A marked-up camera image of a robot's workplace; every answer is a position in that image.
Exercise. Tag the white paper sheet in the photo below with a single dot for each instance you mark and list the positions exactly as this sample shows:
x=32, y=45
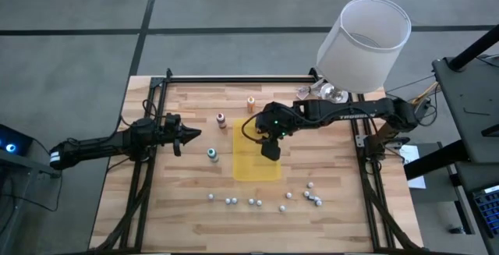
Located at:
x=411, y=155

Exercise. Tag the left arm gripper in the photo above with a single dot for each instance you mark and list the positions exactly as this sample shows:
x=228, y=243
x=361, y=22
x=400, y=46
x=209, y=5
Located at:
x=173, y=136

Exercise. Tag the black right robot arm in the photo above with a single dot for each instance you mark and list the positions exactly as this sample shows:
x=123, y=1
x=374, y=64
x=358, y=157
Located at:
x=351, y=114

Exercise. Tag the orange squeeze bottle yellow tip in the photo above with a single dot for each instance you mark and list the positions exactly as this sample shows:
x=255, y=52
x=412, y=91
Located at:
x=250, y=105

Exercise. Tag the small black floor box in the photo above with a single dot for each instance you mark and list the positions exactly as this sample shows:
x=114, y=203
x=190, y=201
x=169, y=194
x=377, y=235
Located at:
x=456, y=230

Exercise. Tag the silver lamp white shade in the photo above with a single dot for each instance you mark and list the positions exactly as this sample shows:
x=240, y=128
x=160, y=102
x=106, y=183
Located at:
x=362, y=52

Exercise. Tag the dropper bottles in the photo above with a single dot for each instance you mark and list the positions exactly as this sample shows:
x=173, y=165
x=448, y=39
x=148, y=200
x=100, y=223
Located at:
x=310, y=185

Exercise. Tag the black computer blue light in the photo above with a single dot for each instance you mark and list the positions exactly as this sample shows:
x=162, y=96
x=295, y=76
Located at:
x=15, y=138

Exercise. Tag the yellow translucent plastic bin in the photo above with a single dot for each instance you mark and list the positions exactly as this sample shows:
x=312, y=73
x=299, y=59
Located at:
x=249, y=165

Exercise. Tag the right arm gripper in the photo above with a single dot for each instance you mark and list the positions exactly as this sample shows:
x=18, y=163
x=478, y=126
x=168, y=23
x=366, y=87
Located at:
x=271, y=149

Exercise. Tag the dark red squeeze bottle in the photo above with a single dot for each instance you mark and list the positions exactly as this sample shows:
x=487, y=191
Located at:
x=221, y=120

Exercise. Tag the black aluminium table frame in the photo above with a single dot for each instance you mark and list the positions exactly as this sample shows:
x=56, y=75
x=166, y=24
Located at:
x=241, y=79

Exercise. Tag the grey metal stand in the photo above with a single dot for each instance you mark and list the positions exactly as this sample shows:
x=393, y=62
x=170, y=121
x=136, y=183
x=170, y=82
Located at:
x=23, y=161

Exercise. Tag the black keyboard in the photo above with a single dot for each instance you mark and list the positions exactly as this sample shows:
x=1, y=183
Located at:
x=489, y=212

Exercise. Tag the small dark blue dropper bottle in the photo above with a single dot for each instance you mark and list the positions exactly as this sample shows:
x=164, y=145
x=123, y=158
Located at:
x=259, y=202

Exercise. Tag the black side cart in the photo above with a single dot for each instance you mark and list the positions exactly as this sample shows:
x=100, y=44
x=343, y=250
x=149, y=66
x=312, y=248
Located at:
x=468, y=110

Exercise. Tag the black cart beam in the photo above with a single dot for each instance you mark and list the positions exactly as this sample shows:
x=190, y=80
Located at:
x=429, y=165

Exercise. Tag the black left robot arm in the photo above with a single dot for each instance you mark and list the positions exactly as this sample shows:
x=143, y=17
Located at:
x=97, y=146

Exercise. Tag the green squeeze bottle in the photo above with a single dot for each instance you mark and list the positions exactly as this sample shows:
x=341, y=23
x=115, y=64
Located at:
x=212, y=154

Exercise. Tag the crumpled clear plastic wrap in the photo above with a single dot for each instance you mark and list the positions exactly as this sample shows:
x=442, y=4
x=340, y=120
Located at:
x=304, y=92

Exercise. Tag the black round pole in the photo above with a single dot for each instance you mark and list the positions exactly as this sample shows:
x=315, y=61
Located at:
x=475, y=46

